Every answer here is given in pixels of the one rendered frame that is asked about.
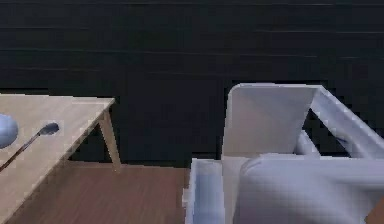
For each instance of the brown stick with dark head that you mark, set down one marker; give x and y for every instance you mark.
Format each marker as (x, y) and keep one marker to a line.
(30, 141)

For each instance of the pale blue round object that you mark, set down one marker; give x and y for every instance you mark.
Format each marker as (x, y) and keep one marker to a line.
(5, 130)

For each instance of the light wooden table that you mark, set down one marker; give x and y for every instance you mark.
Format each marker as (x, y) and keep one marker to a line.
(50, 133)

